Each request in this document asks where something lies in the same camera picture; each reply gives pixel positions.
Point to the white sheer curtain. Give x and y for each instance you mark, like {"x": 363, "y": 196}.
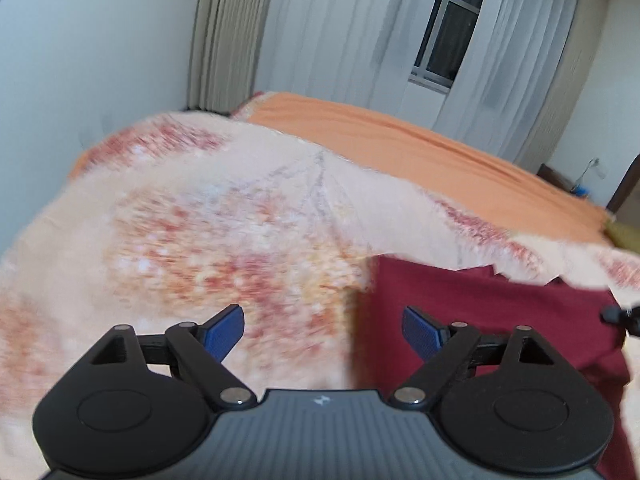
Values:
{"x": 380, "y": 35}

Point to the beige curtain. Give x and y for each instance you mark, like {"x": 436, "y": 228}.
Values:
{"x": 225, "y": 35}
{"x": 565, "y": 70}

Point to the olive pillow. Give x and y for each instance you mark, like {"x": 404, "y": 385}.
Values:
{"x": 622, "y": 234}

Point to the orange bed sheet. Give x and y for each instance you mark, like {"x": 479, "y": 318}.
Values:
{"x": 430, "y": 150}

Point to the brown bed headboard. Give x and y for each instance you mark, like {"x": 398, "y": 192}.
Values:
{"x": 626, "y": 185}

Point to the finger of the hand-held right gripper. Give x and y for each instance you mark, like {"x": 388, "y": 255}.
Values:
{"x": 621, "y": 315}

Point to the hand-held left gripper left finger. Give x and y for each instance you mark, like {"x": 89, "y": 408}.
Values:
{"x": 226, "y": 331}

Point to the dark nightstand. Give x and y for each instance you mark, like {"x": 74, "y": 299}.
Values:
{"x": 557, "y": 176}

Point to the window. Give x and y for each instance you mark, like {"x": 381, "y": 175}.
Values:
{"x": 450, "y": 30}

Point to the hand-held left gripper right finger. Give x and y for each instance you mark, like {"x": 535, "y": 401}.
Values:
{"x": 419, "y": 331}

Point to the maroon garment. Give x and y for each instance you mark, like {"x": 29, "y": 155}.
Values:
{"x": 490, "y": 305}

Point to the small blue item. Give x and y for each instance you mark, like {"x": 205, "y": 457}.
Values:
{"x": 581, "y": 191}

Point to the floral fleece blanket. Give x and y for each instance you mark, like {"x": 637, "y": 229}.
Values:
{"x": 200, "y": 220}

